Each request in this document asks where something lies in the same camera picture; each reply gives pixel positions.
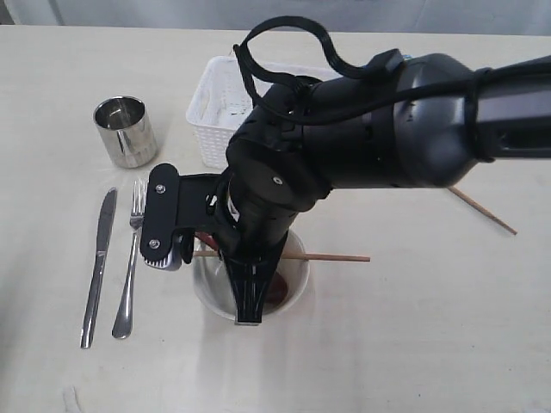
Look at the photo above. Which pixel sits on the silver metal moka pot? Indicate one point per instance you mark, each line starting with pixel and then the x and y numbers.
pixel 126 131

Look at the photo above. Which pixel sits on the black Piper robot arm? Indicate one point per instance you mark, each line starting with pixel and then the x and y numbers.
pixel 401 123

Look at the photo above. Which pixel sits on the brown wooden chopstick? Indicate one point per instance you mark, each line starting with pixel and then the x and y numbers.
pixel 324 257
pixel 480 209

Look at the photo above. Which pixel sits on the white ceramic bowl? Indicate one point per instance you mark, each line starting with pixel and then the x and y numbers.
pixel 213 289

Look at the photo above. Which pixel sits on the white perforated plastic basket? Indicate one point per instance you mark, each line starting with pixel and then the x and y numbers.
pixel 218 107

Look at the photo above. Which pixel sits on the dark red wooden spoon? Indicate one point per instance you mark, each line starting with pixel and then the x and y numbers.
pixel 278 288

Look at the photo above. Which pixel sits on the silver metal fork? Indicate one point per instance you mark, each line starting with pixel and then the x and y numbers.
pixel 123 323

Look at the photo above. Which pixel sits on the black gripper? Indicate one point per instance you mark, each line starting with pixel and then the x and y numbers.
pixel 249 207

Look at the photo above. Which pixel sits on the silver metal knife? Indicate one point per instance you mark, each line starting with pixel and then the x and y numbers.
pixel 103 234

